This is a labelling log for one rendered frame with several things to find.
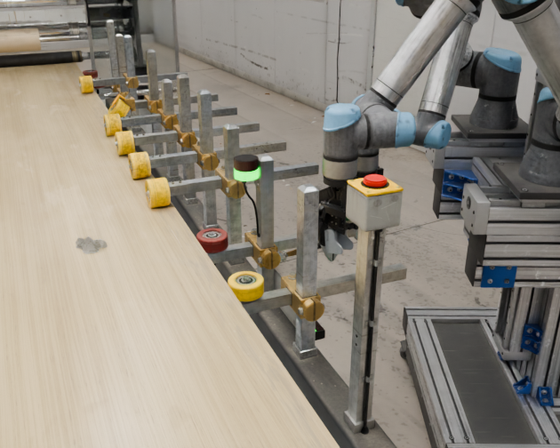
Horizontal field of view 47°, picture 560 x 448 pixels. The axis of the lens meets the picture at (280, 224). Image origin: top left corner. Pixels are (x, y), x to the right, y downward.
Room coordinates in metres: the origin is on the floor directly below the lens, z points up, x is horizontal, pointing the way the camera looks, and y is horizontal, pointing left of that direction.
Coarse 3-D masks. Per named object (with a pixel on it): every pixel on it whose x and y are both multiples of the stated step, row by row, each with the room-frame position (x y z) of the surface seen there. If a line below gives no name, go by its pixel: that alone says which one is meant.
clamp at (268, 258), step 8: (248, 232) 1.55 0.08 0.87; (248, 240) 1.52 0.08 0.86; (256, 240) 1.50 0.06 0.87; (256, 248) 1.46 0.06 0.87; (264, 248) 1.45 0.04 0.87; (272, 248) 1.45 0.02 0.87; (256, 256) 1.46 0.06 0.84; (264, 256) 1.43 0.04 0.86; (272, 256) 1.43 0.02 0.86; (264, 264) 1.42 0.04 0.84; (272, 264) 1.43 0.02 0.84
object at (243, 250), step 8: (352, 232) 1.60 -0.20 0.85; (280, 240) 1.52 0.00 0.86; (288, 240) 1.53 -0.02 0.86; (296, 240) 1.54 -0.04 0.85; (232, 248) 1.47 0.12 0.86; (240, 248) 1.47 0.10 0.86; (248, 248) 1.48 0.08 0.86; (280, 248) 1.52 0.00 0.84; (288, 248) 1.53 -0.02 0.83; (216, 256) 1.45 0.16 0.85; (224, 256) 1.45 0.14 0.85; (232, 256) 1.46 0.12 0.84; (240, 256) 1.47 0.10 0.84; (248, 256) 1.48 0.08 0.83
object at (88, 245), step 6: (78, 240) 1.42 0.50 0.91; (84, 240) 1.42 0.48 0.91; (90, 240) 1.40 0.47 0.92; (96, 240) 1.41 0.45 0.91; (102, 240) 1.41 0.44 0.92; (78, 246) 1.39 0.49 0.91; (84, 246) 1.38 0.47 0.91; (90, 246) 1.38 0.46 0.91; (96, 246) 1.40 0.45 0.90; (102, 246) 1.39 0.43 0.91; (84, 252) 1.37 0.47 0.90; (90, 252) 1.37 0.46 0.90
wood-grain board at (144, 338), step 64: (0, 128) 2.44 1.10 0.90; (64, 128) 2.44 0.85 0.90; (0, 192) 1.76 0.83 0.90; (64, 192) 1.76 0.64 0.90; (128, 192) 1.76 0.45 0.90; (0, 256) 1.35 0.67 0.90; (64, 256) 1.35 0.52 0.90; (128, 256) 1.35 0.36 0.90; (192, 256) 1.35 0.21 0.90; (0, 320) 1.08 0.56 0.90; (64, 320) 1.08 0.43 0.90; (128, 320) 1.08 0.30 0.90; (192, 320) 1.08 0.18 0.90; (0, 384) 0.88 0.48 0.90; (64, 384) 0.88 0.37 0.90; (128, 384) 0.88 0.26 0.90; (192, 384) 0.88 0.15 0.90; (256, 384) 0.88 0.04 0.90
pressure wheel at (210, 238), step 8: (200, 232) 1.47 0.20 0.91; (208, 232) 1.48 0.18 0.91; (216, 232) 1.48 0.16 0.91; (224, 232) 1.47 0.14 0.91; (200, 240) 1.43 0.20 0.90; (208, 240) 1.43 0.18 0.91; (216, 240) 1.43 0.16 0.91; (224, 240) 1.44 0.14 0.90; (208, 248) 1.42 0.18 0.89; (216, 248) 1.42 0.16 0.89; (224, 248) 1.44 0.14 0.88
